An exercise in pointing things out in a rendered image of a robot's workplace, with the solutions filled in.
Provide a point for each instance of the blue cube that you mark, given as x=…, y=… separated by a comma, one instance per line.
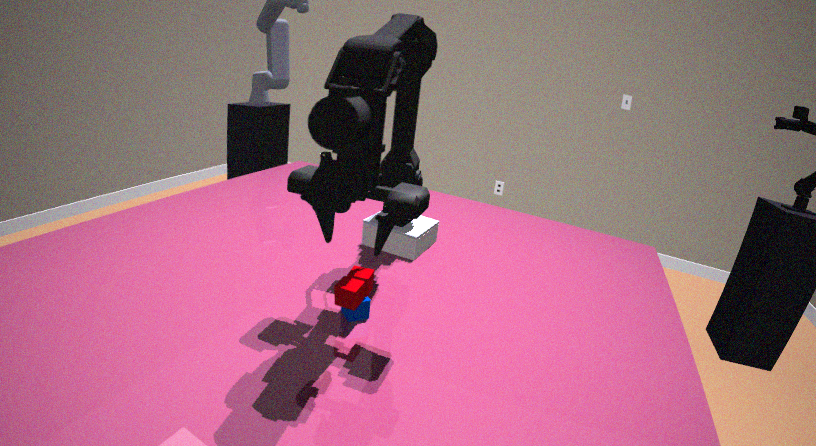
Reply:
x=362, y=312

